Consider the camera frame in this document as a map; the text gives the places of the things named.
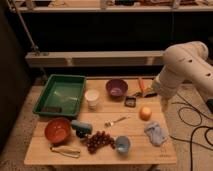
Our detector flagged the blue ceramic cup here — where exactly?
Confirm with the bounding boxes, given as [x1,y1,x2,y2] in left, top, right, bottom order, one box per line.
[115,136,131,154]

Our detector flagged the white plastic cup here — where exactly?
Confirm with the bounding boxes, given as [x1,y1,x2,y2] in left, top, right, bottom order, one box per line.
[85,89,100,108]

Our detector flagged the metal tongs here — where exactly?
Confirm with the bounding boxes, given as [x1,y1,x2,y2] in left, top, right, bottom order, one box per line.
[50,146,80,158]

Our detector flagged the dark sponge in tray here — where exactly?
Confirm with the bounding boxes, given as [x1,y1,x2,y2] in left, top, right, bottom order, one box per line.
[41,107,62,113]

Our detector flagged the orange bowl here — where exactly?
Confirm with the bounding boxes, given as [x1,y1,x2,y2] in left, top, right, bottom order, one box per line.
[44,117,71,144]

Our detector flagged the metal fork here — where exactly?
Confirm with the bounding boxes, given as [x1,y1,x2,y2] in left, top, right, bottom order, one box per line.
[104,116,130,127]

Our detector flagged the teal toy block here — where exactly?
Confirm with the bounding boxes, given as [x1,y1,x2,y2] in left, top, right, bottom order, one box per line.
[71,120,93,138]

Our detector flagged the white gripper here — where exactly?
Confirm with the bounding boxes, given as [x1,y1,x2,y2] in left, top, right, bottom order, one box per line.
[143,74,175,111]

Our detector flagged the small dark square dish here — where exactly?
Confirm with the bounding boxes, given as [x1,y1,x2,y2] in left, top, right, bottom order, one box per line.
[124,96,136,107]

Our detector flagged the metal diagonal pole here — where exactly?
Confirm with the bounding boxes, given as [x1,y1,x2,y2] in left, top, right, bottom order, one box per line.
[7,0,48,81]

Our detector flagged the white lower shelf beam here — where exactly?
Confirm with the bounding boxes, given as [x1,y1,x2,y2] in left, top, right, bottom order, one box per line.
[25,51,163,68]

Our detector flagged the bunch of red grapes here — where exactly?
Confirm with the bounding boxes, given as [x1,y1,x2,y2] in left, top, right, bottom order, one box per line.
[83,131,115,154]

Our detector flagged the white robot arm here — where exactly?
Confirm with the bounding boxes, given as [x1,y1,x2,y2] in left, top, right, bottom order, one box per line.
[149,41,213,113]

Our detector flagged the orange round fruit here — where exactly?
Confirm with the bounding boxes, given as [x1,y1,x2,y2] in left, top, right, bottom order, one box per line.
[139,107,152,121]

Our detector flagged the light blue cloth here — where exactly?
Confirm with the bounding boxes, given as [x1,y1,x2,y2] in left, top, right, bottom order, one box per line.
[144,122,168,147]

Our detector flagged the black floor cable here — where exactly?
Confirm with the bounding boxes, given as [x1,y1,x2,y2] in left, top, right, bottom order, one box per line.
[169,93,213,171]

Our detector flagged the purple bowl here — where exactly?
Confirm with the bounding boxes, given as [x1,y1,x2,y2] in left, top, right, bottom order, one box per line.
[106,79,128,97]

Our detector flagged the white upper shelf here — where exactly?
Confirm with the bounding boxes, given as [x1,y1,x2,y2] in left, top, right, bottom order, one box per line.
[5,0,213,12]

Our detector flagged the green plastic tray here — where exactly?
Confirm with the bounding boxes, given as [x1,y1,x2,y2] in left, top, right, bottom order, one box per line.
[33,74,86,118]

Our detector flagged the orange handled black brush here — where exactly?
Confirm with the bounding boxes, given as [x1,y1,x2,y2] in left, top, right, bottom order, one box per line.
[133,77,157,98]

